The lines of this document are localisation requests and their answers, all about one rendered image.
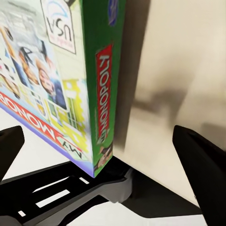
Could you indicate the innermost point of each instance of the bed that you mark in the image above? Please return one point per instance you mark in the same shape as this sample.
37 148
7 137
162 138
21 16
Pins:
172 72

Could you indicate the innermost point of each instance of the board game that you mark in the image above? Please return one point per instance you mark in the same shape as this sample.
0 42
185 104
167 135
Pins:
59 71

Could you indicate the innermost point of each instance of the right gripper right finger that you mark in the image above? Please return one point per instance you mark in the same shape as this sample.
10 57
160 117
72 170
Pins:
205 167

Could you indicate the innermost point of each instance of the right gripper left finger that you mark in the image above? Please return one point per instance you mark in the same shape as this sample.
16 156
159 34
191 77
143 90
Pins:
11 142

